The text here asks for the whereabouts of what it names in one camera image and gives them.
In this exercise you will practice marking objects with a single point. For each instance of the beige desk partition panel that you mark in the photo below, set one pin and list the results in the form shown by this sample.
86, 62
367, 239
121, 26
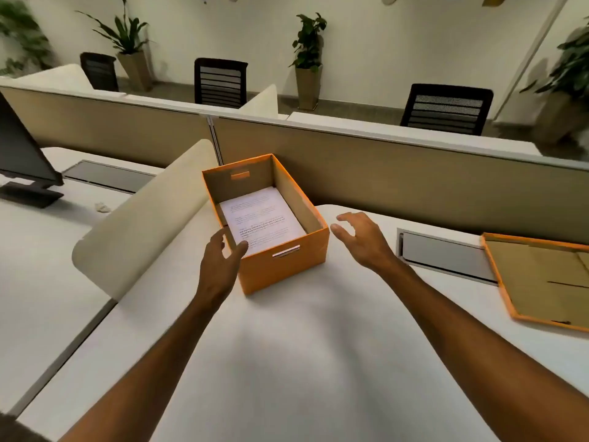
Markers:
110, 126
414, 179

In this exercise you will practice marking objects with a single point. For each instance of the cream curved desk divider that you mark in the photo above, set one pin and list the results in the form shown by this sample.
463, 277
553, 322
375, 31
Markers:
147, 216
263, 103
60, 79

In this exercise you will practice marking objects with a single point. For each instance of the person's right hand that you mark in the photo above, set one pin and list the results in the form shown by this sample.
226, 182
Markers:
368, 246

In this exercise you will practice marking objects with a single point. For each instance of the person's left hand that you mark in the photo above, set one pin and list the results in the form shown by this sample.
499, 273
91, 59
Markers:
216, 276

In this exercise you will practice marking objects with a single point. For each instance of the orange cardboard storage box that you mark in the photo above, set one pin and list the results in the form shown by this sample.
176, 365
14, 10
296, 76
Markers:
280, 266

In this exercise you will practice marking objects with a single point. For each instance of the person's right forearm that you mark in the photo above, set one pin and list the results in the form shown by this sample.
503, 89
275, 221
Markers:
474, 349

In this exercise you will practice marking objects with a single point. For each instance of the person's right thumb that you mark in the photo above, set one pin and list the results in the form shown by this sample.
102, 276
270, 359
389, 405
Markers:
341, 234

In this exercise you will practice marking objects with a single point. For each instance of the stack of white printed papers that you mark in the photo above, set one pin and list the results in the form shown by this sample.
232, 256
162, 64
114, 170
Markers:
262, 216

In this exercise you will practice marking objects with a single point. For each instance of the black mesh office chair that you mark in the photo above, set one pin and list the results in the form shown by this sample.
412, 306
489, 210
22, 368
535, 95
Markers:
446, 108
99, 71
221, 82

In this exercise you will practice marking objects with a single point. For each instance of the potted green plant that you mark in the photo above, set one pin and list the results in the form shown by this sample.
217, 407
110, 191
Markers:
23, 36
309, 64
566, 87
131, 50

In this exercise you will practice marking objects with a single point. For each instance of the black computer monitor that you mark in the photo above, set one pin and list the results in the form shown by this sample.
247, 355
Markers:
20, 156

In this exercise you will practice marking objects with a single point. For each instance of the person's left thumb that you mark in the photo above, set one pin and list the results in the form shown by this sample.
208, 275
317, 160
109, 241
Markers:
238, 254

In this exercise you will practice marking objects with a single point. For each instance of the orange cardboard box lid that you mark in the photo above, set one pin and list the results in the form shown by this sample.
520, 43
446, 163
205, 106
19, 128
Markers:
543, 280

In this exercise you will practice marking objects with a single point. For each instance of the crumpled white paper scrap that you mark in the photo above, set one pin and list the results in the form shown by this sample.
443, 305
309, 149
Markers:
102, 208

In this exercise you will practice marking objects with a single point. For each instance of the person's left forearm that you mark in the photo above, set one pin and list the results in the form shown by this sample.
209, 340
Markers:
152, 372

